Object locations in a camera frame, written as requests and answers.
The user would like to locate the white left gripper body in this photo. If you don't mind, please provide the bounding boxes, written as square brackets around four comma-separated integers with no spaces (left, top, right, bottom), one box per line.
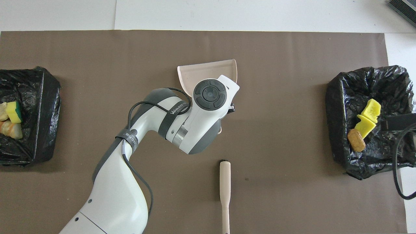
[217,74,240,104]

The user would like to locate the yellow foam piece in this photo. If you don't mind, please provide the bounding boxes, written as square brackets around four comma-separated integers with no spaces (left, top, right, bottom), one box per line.
[362,98,382,123]
[354,114,377,139]

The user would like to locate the beige plastic dustpan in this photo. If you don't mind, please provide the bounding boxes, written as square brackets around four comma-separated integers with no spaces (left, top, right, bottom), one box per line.
[177,59,238,134]

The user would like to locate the brown cork-like lump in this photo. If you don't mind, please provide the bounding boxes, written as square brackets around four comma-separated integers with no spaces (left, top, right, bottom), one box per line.
[347,129,366,152]

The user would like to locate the beige hand brush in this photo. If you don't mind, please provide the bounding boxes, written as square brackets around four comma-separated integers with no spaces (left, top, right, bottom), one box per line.
[219,160,231,234]

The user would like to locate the yellow green sponge piece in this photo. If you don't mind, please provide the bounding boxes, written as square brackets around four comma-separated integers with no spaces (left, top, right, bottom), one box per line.
[6,101,22,124]

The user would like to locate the black bag lined bin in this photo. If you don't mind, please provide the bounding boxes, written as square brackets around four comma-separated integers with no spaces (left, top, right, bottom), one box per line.
[325,65,416,181]
[0,66,61,167]

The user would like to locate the brown paper table mat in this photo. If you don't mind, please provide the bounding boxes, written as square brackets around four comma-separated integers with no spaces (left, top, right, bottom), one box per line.
[0,30,408,234]

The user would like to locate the dark ribbed device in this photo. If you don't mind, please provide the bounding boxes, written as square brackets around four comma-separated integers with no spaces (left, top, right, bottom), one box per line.
[388,0,416,28]

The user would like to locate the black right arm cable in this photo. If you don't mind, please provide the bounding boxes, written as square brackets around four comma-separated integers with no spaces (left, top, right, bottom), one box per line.
[392,128,416,200]

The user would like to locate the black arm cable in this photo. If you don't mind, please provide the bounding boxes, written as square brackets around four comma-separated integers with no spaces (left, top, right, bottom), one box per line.
[122,87,193,216]
[392,128,416,200]

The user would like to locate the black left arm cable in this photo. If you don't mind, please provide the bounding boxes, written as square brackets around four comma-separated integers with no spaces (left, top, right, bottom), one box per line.
[122,87,193,216]

